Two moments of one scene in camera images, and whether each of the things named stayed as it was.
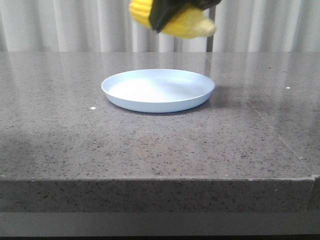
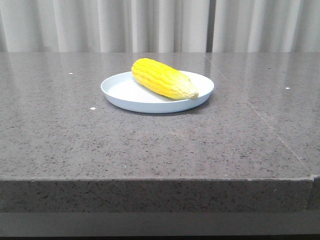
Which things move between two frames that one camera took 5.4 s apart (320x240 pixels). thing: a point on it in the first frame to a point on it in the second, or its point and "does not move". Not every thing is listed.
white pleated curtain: [109, 26] does not move
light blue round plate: [158, 90] does not move
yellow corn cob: [195, 23] to [163, 79]
